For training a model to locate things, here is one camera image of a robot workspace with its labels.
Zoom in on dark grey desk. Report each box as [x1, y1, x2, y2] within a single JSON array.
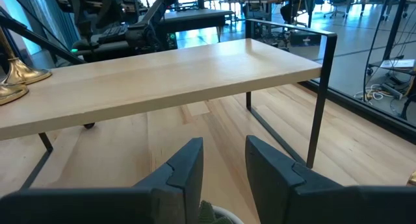
[[161, 8, 235, 43]]

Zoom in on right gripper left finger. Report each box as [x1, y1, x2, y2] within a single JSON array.
[[0, 137, 205, 224]]

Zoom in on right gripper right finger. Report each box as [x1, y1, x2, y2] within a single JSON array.
[[245, 135, 416, 224]]

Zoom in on black office chair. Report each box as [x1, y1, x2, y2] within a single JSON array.
[[323, 0, 356, 19]]

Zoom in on small plant in white pot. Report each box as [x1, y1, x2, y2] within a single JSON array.
[[198, 200, 244, 224]]

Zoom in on white cable bundle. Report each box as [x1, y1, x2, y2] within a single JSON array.
[[354, 82, 407, 103]]

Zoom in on light wooden table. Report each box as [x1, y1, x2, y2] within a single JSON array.
[[0, 18, 338, 191]]

